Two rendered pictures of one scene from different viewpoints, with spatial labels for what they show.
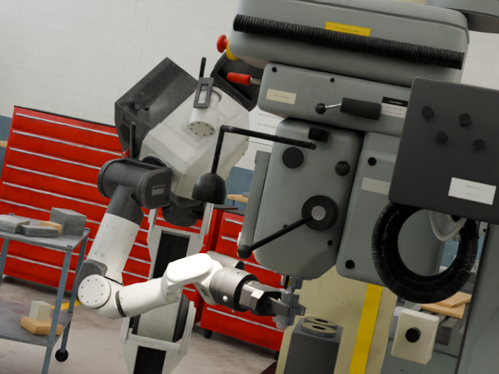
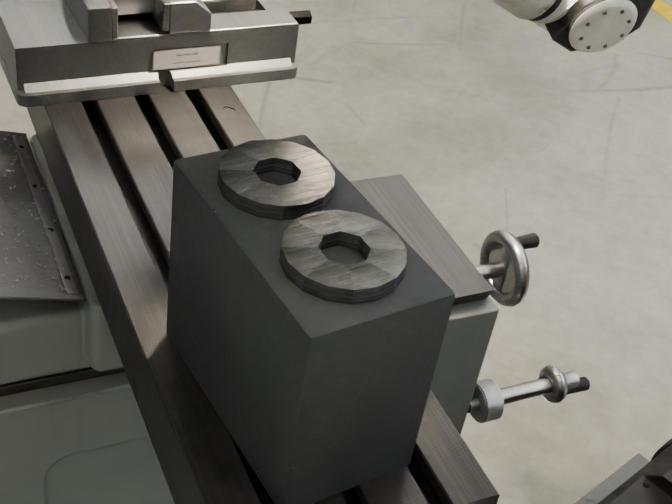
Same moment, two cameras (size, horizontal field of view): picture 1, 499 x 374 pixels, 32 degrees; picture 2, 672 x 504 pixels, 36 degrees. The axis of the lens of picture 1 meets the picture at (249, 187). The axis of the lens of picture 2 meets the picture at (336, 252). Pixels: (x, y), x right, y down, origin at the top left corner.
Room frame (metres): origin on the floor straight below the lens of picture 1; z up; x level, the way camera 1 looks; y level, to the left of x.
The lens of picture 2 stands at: (2.67, -0.67, 1.58)
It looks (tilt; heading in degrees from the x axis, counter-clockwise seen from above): 38 degrees down; 135
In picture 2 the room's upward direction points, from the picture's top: 10 degrees clockwise
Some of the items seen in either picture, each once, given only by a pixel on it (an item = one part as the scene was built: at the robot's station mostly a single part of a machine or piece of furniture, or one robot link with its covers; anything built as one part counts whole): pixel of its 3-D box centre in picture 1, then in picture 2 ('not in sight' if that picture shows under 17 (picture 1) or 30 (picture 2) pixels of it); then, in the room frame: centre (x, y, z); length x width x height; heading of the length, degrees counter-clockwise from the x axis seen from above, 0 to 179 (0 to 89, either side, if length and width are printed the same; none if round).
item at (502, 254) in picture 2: not in sight; (484, 272); (1.97, 0.35, 0.64); 0.16 x 0.12 x 0.12; 75
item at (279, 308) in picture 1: (277, 308); not in sight; (1.81, -0.11, 1.23); 0.06 x 0.02 x 0.03; 52
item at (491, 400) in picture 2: not in sight; (530, 389); (2.11, 0.35, 0.52); 0.22 x 0.06 x 0.06; 75
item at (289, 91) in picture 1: (349, 105); not in sight; (1.82, -0.17, 1.68); 0.34 x 0.24 x 0.10; 75
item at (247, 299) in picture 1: (252, 296); not in sight; (1.89, -0.06, 1.23); 0.13 x 0.12 x 0.10; 142
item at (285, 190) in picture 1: (310, 199); not in sight; (1.83, -0.13, 1.47); 0.21 x 0.19 x 0.32; 165
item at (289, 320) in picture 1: (285, 309); not in sight; (1.83, -0.13, 1.23); 0.05 x 0.05 x 0.06
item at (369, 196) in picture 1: (399, 220); not in sight; (1.78, -0.32, 1.47); 0.24 x 0.19 x 0.26; 165
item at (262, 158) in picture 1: (257, 199); not in sight; (1.86, -0.02, 1.45); 0.04 x 0.04 x 0.21; 75
